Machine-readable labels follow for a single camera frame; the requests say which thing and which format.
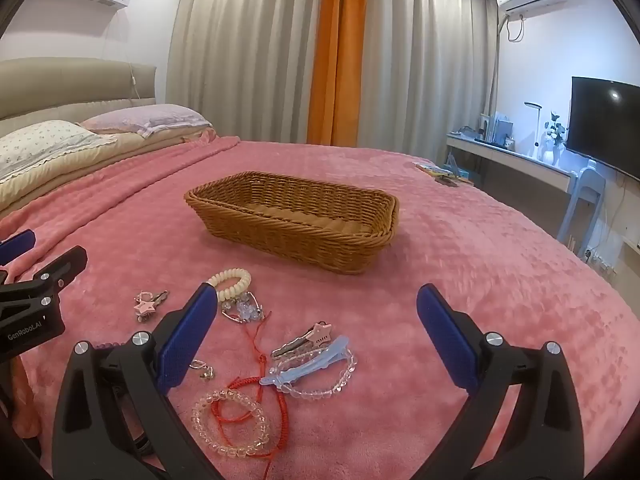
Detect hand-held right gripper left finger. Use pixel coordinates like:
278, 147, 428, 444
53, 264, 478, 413
51, 282, 236, 480

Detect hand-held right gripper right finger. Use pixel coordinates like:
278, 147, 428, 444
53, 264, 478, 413
416, 283, 586, 480

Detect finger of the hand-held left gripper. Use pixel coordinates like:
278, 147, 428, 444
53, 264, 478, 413
0, 230, 37, 266
0, 246, 88, 318

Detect silver crystal charm bracelet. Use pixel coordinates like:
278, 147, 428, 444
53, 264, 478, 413
221, 292, 266, 323

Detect cream spiral hair tie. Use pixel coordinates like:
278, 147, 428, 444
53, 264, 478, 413
206, 268, 252, 303

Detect light blue hair clip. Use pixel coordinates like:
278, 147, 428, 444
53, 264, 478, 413
259, 336, 351, 388

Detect brown wicker basket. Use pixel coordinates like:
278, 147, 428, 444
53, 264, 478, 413
183, 172, 401, 276

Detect person's left hand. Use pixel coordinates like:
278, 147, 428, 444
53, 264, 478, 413
11, 359, 39, 439

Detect small silver earrings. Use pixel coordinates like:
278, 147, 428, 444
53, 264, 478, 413
190, 358, 217, 381

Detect pink star keyring clip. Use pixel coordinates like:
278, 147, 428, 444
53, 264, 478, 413
133, 290, 171, 322

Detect pink plush blanket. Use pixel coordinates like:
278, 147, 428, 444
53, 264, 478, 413
0, 135, 631, 480

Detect beige folded quilt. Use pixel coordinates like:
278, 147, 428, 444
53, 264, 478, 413
0, 127, 218, 216

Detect white floral pillow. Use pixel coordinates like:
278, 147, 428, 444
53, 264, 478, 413
0, 120, 118, 181

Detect pink star hair clip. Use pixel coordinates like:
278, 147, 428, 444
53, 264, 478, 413
271, 324, 335, 359

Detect colourful book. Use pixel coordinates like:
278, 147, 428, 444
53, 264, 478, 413
412, 161, 473, 188

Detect white power strip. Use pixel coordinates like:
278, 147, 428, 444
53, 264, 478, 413
582, 247, 618, 276

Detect beige padded headboard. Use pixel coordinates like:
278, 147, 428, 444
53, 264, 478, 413
0, 57, 157, 123

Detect purple pillow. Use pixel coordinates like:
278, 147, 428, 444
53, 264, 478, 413
80, 104, 213, 140

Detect white desk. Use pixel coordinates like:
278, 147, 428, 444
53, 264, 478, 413
445, 132, 581, 193

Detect pale blue chair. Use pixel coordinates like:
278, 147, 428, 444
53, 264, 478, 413
556, 159, 608, 256

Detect white box on desk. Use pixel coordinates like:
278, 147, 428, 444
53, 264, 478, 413
492, 119, 516, 147

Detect white vase with plant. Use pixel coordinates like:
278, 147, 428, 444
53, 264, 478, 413
542, 110, 568, 166

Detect white desk lamp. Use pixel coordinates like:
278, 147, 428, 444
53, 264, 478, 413
524, 101, 548, 161

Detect black television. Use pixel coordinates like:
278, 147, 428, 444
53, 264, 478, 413
565, 76, 640, 183

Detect grey curtain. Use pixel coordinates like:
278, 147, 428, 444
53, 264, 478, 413
357, 0, 501, 153
165, 0, 326, 143

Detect orange curtain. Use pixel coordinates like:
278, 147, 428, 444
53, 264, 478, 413
306, 0, 371, 147

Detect white air conditioner pipe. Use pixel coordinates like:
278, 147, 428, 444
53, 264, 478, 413
492, 10, 503, 126

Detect red string bracelet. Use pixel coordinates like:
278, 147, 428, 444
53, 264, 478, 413
212, 310, 288, 478

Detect pale pink bead bracelet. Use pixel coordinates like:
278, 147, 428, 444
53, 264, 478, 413
191, 389, 271, 458

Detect clear bead bracelet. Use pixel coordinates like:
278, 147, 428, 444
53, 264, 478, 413
272, 347, 358, 401

